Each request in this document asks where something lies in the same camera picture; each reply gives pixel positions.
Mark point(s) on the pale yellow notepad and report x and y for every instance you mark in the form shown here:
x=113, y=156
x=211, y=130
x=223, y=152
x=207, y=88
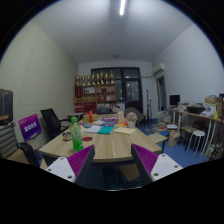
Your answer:
x=124, y=130

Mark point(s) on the orange book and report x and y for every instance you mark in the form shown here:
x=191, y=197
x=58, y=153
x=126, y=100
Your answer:
x=121, y=124

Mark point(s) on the dark cabinet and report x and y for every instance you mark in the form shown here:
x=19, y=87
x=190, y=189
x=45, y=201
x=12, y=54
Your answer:
x=6, y=106

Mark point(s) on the wooden desk white legs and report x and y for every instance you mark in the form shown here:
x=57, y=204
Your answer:
x=200, y=116

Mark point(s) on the cardboard box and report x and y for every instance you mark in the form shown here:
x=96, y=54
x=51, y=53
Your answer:
x=213, y=101

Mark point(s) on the white round stool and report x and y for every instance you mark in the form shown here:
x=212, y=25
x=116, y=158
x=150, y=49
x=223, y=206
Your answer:
x=198, y=134

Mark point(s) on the small round white table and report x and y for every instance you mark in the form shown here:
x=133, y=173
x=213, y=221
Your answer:
x=75, y=115

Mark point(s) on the teal book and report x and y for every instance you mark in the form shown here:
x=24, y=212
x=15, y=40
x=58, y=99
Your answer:
x=105, y=130

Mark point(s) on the ceiling tube light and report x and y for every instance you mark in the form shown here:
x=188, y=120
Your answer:
x=122, y=7

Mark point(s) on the grey striped chair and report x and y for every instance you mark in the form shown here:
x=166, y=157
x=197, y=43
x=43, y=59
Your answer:
x=7, y=140

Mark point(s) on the black chair back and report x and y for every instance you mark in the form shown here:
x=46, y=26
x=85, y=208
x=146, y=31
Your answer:
x=28, y=153

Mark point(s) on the shelf unit with trophies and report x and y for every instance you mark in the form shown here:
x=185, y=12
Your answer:
x=95, y=95

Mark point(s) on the flat round red coaster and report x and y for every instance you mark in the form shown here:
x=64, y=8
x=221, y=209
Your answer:
x=87, y=138

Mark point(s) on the purple sign board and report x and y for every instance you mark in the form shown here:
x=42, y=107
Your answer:
x=30, y=127

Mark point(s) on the white paper booklet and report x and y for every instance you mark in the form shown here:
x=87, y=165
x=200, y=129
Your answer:
x=93, y=129

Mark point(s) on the black office chair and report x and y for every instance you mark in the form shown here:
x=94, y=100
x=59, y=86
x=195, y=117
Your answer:
x=50, y=121

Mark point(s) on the brown chair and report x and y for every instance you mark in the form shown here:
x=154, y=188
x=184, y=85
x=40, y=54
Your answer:
x=139, y=114

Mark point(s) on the green drink bottle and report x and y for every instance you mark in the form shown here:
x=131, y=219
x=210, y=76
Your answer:
x=76, y=138

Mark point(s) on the wooden stool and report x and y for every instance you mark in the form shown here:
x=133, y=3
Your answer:
x=188, y=129

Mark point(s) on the yellow gift box red ribbon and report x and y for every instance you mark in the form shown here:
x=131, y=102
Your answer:
x=90, y=117

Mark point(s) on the stack of books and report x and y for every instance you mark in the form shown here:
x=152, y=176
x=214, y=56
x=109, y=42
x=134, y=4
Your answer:
x=164, y=118

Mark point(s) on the pink flat box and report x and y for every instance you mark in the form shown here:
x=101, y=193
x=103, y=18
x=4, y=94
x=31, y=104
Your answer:
x=110, y=119

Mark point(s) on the pink flowers in white pot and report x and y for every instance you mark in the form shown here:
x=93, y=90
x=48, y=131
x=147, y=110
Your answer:
x=131, y=118

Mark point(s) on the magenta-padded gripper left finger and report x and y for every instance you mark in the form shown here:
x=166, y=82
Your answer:
x=63, y=166

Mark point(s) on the black tripod stand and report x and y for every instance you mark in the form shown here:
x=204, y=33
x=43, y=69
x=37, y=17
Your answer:
x=148, y=106

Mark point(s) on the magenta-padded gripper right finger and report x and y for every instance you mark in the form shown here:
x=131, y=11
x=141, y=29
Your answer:
x=163, y=165

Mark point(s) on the small orange upright box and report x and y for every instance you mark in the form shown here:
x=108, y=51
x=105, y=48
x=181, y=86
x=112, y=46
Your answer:
x=120, y=117

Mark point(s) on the computer monitor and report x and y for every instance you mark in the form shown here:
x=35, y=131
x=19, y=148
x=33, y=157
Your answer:
x=174, y=99

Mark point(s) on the white air conditioner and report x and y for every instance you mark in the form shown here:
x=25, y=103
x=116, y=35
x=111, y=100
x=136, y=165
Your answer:
x=159, y=68

